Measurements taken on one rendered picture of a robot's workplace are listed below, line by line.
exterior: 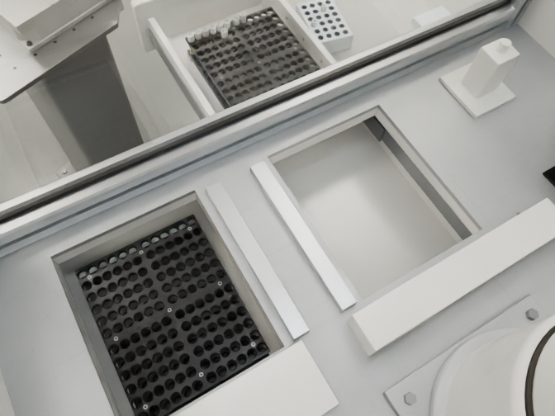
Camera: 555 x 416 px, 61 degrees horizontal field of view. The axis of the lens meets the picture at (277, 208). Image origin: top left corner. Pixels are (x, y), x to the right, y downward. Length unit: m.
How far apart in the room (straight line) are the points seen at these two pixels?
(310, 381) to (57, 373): 0.29
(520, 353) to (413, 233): 0.38
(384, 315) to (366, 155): 0.36
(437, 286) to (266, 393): 0.24
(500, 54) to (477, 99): 0.08
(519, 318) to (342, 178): 0.35
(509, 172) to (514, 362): 0.37
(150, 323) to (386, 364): 0.30
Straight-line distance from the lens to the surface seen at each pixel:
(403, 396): 0.59
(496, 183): 0.75
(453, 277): 0.61
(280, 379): 0.56
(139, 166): 0.63
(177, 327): 0.64
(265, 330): 0.70
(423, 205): 0.82
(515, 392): 0.45
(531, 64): 0.92
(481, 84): 0.80
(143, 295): 0.66
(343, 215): 0.78
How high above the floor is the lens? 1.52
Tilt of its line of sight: 63 degrees down
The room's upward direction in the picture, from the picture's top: 7 degrees clockwise
